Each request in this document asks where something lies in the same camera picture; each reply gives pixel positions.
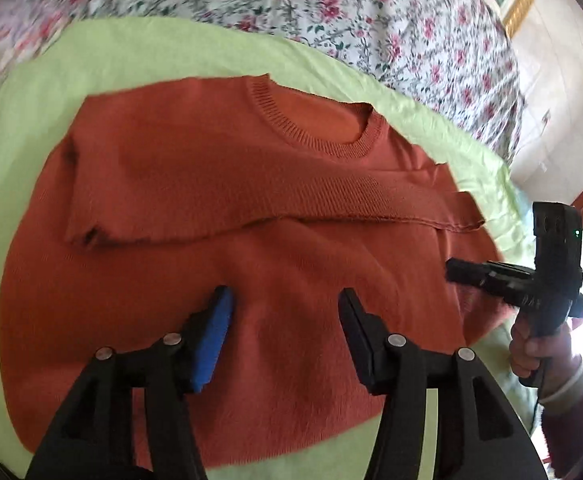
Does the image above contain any orange knit sweater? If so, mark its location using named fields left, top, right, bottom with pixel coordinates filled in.
left=0, top=76, right=508, bottom=467

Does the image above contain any right forearm maroon sleeve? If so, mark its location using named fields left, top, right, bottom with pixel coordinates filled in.
left=537, top=353, right=583, bottom=478

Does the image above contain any person's right hand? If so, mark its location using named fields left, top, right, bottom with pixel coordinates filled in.
left=509, top=313, right=581, bottom=398

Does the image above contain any small floral quilt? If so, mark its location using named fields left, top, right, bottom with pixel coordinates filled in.
left=0, top=0, right=523, bottom=159

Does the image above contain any light green bed sheet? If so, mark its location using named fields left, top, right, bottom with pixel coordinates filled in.
left=0, top=18, right=534, bottom=478

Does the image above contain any black camera box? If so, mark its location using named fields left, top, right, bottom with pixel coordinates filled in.
left=532, top=202, right=583, bottom=283

